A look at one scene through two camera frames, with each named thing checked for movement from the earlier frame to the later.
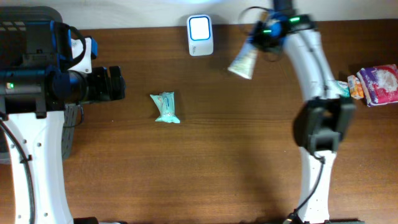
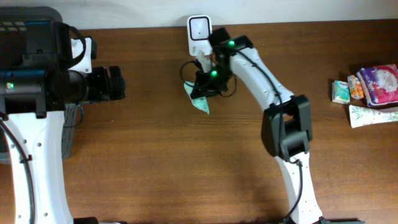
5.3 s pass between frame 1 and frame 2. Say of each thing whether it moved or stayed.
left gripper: stayed
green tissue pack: stayed
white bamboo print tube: moved
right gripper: moved
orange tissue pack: stayed
